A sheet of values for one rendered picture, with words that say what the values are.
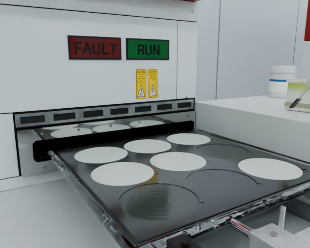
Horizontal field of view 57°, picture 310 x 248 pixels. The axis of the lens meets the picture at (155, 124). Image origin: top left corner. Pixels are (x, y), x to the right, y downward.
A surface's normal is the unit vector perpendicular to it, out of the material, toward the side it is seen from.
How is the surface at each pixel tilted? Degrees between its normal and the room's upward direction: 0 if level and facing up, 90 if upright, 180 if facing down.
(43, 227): 0
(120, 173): 0
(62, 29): 90
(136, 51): 90
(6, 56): 90
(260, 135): 90
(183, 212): 0
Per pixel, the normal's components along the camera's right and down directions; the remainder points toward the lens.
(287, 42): 0.52, 0.18
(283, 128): -0.85, 0.11
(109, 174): 0.00, -0.98
